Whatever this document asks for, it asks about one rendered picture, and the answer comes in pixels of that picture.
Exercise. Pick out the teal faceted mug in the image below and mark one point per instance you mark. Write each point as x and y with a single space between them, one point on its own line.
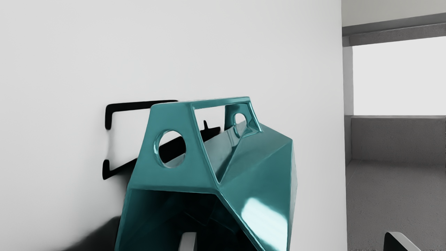
258 177

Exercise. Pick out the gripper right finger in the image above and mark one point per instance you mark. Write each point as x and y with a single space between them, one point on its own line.
397 243

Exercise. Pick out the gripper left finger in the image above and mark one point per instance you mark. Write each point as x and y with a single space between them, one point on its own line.
188 242

